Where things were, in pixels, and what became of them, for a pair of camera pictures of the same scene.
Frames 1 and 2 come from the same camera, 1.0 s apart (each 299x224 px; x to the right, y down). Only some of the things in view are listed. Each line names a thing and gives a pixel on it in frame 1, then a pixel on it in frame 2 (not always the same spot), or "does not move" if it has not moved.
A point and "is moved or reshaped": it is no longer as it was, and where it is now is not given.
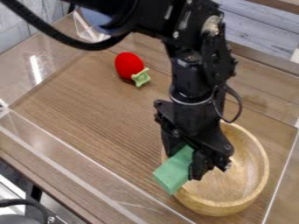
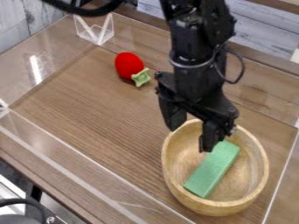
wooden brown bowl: x=230 y=192 does not move
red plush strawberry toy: x=129 y=66 does not move
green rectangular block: x=172 y=173 is moved or reshaped
